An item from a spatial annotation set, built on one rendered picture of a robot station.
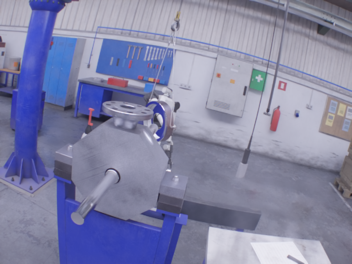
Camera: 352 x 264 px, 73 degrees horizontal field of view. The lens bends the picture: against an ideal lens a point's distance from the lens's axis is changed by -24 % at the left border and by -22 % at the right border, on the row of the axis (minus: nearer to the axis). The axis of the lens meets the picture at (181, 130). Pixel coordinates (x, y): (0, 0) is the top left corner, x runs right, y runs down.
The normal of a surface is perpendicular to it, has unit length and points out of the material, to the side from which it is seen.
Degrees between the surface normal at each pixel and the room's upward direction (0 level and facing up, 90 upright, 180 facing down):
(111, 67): 90
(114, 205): 90
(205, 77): 90
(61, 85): 90
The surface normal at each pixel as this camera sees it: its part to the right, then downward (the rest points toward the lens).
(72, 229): -0.10, 0.22
